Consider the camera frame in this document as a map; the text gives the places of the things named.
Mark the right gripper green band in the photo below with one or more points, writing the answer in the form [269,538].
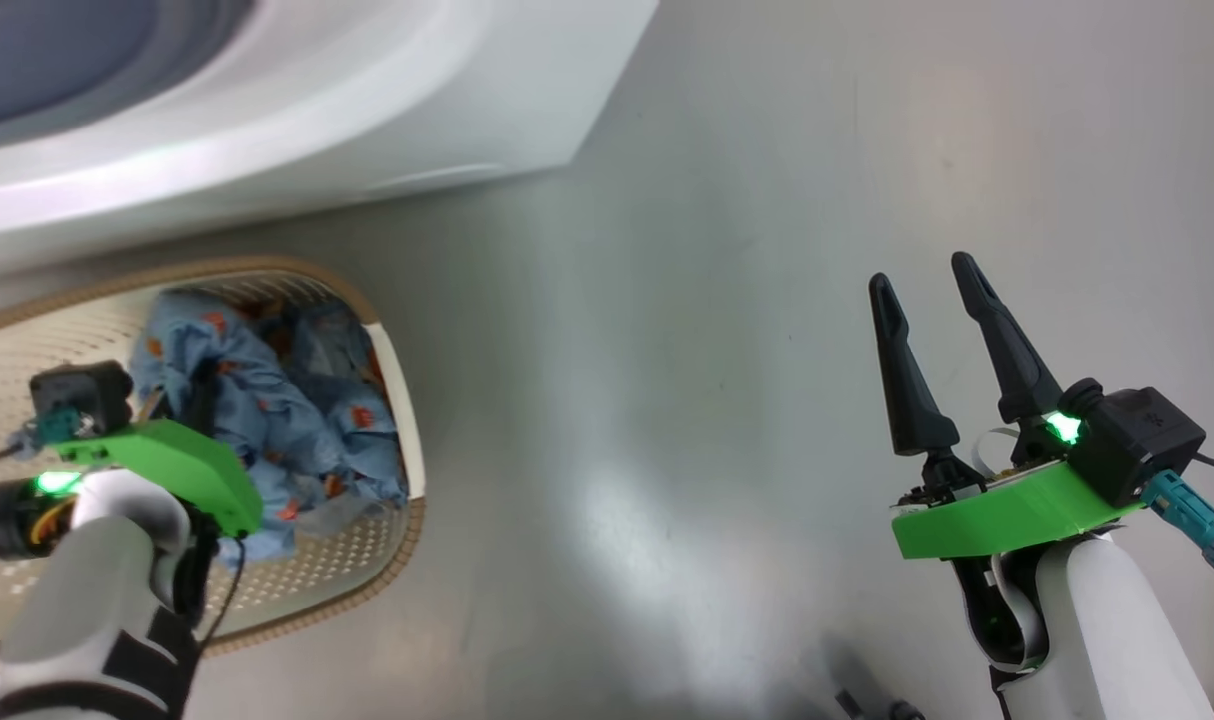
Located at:
[1007,515]

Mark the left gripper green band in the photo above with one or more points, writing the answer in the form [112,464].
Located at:
[182,465]

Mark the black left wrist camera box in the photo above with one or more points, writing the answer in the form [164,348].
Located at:
[82,390]

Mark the cream perforated laundry basket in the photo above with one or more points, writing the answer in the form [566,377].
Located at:
[367,560]

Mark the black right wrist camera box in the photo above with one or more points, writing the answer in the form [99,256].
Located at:
[1137,440]

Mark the white front-load washing machine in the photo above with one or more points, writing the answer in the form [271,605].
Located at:
[367,100]

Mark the blue garment with orange print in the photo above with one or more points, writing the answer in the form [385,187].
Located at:
[297,420]

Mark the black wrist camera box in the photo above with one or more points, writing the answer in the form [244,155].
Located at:
[1137,440]
[82,390]

